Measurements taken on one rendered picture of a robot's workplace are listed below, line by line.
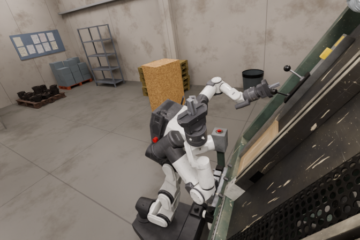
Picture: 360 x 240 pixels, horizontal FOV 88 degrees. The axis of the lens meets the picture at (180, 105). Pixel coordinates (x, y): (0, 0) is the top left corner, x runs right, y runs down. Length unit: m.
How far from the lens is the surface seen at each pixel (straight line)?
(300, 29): 4.71
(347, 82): 0.84
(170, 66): 3.14
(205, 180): 0.89
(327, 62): 1.20
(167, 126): 1.06
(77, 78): 8.40
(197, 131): 0.70
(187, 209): 2.13
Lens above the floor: 1.90
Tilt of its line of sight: 25 degrees down
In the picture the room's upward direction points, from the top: 9 degrees counter-clockwise
